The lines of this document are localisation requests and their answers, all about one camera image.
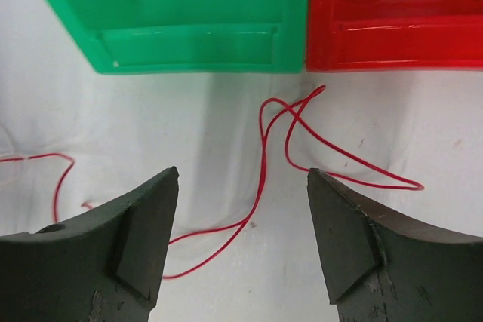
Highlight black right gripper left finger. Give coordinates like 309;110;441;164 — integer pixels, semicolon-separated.
1;167;179;321

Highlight red plastic bin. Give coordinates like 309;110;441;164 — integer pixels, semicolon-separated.
306;0;482;72

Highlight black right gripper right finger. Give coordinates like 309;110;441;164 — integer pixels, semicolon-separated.
307;169;482;321

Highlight left green plastic bin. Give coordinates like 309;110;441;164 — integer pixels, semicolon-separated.
46;0;309;75

